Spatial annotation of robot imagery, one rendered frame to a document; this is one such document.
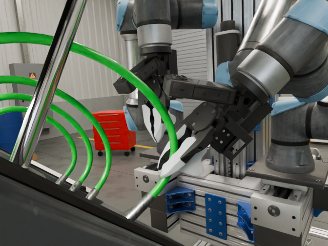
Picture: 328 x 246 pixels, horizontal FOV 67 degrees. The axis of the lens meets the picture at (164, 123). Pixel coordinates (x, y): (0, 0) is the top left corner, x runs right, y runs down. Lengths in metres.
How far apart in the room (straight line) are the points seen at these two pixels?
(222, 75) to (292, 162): 0.43
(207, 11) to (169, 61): 0.18
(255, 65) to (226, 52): 0.63
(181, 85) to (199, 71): 6.91
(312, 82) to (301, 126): 0.38
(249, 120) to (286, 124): 0.45
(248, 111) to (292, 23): 0.14
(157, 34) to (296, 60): 0.27
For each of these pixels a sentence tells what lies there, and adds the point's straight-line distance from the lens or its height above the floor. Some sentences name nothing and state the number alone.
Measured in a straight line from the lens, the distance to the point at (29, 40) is 0.38.
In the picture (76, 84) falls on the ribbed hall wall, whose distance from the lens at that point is 8.21.
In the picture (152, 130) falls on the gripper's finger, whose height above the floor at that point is 1.24.
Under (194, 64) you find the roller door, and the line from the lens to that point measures 7.38.
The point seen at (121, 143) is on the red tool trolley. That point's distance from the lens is 4.76.
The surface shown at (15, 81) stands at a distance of 0.52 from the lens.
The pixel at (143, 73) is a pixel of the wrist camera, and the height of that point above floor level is 1.37.
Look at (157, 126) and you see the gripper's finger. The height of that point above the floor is 1.25.
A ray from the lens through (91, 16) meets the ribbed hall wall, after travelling 8.96.
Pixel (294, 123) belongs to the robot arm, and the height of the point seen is 1.20.
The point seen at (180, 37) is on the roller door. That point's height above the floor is 2.63.
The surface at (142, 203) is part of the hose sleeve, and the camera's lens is 0.43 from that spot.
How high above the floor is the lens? 1.35
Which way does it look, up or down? 9 degrees down
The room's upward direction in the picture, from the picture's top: 4 degrees counter-clockwise
